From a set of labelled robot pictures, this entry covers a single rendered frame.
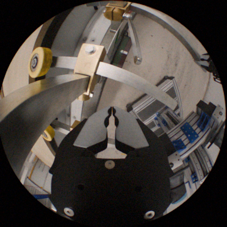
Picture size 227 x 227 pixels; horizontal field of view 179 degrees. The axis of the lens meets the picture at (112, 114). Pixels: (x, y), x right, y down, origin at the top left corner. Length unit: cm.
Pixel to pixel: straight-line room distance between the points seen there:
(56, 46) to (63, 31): 7
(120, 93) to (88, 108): 75
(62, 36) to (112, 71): 30
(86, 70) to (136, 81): 11
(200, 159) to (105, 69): 84
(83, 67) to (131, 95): 98
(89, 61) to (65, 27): 28
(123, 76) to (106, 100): 94
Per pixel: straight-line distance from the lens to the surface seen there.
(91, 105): 37
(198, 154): 79
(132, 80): 17
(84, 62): 17
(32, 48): 27
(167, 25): 30
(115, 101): 110
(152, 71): 117
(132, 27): 16
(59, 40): 38
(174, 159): 48
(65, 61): 21
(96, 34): 48
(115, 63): 32
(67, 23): 41
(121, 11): 24
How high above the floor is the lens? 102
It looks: 58 degrees down
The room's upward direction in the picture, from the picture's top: 178 degrees counter-clockwise
